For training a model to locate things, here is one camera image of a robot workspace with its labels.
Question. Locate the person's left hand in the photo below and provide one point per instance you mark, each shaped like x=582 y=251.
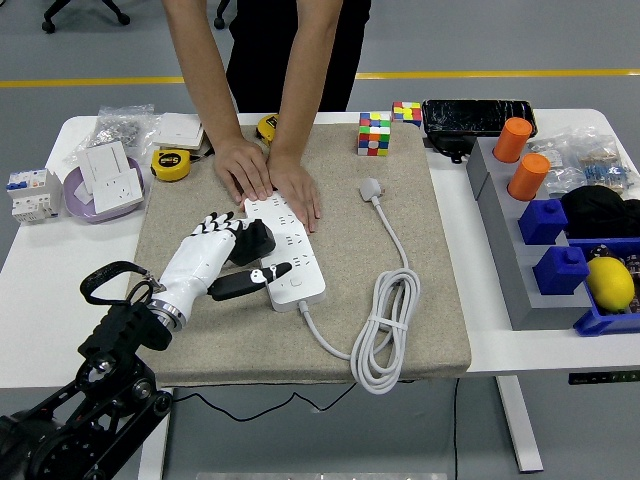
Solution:
x=295 y=185

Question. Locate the person's right hand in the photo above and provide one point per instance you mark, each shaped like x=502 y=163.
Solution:
x=245 y=170

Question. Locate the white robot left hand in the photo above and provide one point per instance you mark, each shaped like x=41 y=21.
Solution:
x=195 y=265

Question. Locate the black plug adapter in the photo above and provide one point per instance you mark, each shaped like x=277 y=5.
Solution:
x=255 y=245

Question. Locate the white power strip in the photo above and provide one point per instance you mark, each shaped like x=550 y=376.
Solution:
x=300 y=287

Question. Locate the person's right forearm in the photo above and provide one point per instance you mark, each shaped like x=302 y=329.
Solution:
x=200 y=60

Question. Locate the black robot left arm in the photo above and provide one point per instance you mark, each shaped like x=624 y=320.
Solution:
x=125 y=330

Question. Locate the person's left forearm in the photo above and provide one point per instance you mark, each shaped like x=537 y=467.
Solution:
x=315 y=75

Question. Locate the small yellow tape measure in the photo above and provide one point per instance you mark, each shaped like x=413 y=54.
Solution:
x=265 y=127

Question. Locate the large yellow tape measure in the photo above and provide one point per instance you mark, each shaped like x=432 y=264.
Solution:
x=170 y=164

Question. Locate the grey-brown fabric mat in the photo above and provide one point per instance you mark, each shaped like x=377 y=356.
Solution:
x=240 y=340

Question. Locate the large colourful puzzle cube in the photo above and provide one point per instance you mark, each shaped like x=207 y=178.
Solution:
x=374 y=133

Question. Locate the white socket plate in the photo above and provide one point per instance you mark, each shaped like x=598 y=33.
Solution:
x=119 y=192

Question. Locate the purple bowl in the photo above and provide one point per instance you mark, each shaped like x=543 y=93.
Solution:
x=100 y=214

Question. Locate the person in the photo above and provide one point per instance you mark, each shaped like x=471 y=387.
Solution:
x=295 y=50

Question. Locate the clear bag of screws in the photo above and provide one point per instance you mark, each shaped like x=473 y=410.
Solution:
x=120 y=127

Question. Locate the small colourful puzzle cube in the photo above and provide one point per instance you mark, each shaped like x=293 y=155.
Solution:
x=406 y=113

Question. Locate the small white card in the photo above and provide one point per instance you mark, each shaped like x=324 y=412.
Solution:
x=82 y=193

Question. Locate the black office chair base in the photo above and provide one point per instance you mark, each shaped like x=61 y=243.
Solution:
x=75 y=10
x=220 y=20

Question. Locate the black device with tab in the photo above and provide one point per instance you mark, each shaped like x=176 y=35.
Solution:
x=450 y=145

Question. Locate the white circuit breaker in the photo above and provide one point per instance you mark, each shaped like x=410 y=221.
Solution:
x=32 y=195

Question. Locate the white table leg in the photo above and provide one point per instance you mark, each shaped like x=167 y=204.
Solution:
x=520 y=425
x=150 y=450

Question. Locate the black wrapped tray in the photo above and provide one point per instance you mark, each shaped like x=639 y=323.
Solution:
x=477 y=116

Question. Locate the orange cylinder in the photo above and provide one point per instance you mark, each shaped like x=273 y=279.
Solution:
x=529 y=177
x=512 y=140

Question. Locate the grey stepped block holder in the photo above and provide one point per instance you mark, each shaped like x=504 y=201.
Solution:
x=520 y=270

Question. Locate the blue knobbed block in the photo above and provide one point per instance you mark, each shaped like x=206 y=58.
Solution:
x=560 y=272
x=542 y=222

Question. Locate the clear bag of small parts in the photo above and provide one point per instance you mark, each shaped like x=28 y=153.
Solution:
x=560 y=175

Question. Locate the black cloth bundle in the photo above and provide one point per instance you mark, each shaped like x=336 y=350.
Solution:
x=600 y=210

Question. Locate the clear bag of resistors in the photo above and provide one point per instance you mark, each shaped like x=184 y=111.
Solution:
x=607 y=170

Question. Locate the yellow lemon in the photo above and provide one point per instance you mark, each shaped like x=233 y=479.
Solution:
x=609 y=284

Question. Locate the blue plastic bin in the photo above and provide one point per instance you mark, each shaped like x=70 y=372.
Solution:
x=605 y=322

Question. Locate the black table control panel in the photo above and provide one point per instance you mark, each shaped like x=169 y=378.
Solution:
x=602 y=378

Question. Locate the white wall switch panel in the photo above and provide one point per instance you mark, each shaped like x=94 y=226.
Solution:
x=175 y=131

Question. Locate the white switch plate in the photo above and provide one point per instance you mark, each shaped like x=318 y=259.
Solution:
x=102 y=160

